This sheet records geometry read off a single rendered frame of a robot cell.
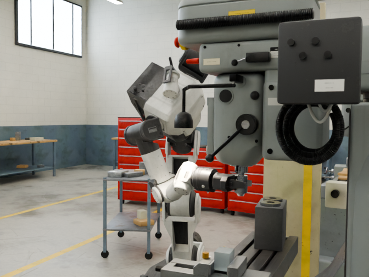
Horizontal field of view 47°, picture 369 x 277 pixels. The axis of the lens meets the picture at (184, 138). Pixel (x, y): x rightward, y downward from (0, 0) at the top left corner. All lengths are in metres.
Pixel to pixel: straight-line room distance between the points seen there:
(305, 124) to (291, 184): 1.93
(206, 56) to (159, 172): 0.63
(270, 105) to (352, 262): 0.53
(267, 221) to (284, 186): 1.41
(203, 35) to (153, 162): 0.65
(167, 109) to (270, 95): 0.63
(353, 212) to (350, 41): 0.50
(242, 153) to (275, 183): 1.86
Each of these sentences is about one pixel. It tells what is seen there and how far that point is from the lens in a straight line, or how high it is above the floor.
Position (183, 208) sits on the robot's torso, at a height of 1.00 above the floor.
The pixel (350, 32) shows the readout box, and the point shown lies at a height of 1.69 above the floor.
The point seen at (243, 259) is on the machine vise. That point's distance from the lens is 1.46.
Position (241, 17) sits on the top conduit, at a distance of 1.41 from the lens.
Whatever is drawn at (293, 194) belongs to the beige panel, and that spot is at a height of 0.91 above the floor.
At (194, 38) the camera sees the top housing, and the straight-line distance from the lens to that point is 1.49.
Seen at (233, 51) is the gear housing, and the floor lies 1.70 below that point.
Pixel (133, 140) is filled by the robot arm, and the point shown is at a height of 1.37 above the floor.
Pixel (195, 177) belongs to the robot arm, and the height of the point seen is 1.25.
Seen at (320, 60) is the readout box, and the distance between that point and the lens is 1.13.
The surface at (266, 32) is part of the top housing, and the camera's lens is 1.42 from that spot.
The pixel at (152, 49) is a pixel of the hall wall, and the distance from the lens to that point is 12.05.
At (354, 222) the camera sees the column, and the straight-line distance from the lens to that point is 1.34.
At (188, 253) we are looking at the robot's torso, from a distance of 2.39.
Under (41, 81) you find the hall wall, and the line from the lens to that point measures 11.74.
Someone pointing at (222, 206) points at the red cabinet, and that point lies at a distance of 6.55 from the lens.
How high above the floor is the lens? 1.48
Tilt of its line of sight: 3 degrees down
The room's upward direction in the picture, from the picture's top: 1 degrees clockwise
